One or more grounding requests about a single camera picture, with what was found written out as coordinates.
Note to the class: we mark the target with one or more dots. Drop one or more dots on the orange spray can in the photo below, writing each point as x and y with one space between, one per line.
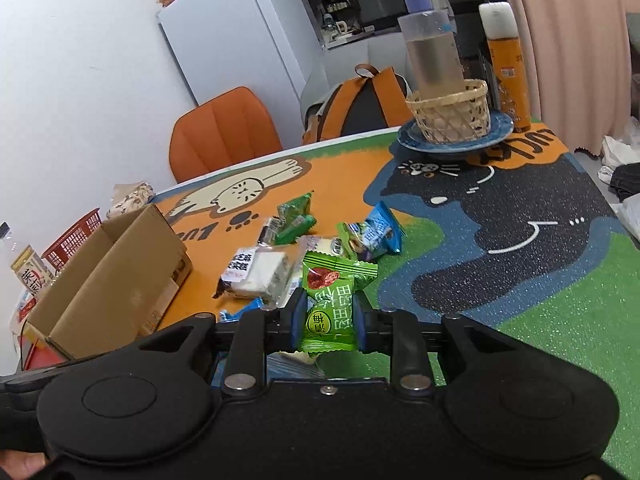
507 60

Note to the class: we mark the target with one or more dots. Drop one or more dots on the cat pattern table mat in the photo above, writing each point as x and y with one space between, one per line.
518 238

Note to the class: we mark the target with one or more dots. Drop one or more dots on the pink curtain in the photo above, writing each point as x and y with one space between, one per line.
578 62

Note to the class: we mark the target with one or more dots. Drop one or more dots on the floral tissue pack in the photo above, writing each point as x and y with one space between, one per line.
129 197

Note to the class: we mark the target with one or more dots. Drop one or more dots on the dark green snack packet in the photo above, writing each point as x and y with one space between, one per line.
295 219

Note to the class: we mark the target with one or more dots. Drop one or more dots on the blue green nut packet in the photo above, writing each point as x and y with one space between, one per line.
377 235

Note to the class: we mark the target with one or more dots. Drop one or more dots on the clear bottle purple cap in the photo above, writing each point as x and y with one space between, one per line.
432 50

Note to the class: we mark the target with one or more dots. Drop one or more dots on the grey armchair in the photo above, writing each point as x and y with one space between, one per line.
338 64

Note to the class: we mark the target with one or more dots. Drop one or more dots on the yellow tea bottle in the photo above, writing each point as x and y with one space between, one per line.
25 263

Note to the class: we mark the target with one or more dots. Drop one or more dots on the blue ceramic plate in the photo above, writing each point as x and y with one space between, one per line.
411 137

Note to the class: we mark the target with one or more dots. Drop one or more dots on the black white cake packet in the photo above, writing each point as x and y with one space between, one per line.
256 272

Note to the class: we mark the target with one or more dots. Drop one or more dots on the blue snack packet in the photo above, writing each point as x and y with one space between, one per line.
227 317

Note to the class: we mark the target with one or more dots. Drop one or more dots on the left hand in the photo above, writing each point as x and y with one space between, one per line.
18 465

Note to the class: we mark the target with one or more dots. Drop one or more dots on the red plastic basket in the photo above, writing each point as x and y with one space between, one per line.
71 240

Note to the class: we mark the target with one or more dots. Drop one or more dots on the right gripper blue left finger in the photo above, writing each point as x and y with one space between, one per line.
293 320

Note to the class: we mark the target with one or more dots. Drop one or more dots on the woven bamboo basket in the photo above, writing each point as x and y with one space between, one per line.
465 113

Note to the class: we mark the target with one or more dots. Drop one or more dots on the white refrigerator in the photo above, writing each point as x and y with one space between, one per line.
268 46

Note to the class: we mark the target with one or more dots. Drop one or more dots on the orange chair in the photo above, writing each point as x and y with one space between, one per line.
231 128

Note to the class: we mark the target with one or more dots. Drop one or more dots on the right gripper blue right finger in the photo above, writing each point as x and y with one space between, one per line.
365 323

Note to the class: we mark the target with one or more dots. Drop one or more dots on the green jujube snack packet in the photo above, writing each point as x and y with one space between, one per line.
330 283

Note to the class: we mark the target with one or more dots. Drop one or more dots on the cardboard box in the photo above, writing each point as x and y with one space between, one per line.
115 289

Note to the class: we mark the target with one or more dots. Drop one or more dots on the orange black backpack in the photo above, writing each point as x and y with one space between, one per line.
374 99

